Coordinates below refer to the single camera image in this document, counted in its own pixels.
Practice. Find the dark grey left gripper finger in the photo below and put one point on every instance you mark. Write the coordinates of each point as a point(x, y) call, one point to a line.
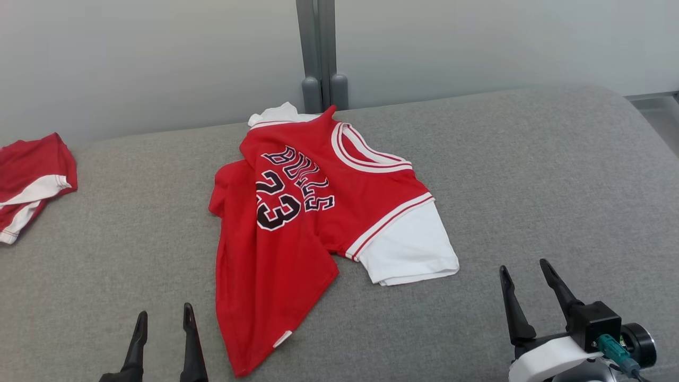
point(192, 355)
point(135, 355)

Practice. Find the red white Bulls jersey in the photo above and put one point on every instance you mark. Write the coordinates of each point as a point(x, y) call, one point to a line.
point(276, 276)

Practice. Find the grey fabric sofa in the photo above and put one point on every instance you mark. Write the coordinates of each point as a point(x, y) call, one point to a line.
point(504, 185)

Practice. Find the grey partition post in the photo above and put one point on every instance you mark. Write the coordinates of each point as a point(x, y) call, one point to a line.
point(315, 42)

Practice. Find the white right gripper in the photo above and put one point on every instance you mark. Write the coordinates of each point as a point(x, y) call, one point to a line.
point(551, 361)

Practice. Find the red white shorts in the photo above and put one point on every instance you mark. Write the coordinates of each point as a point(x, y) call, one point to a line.
point(32, 159)

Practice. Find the teal right camera connector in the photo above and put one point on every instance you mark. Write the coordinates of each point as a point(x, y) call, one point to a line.
point(618, 353)

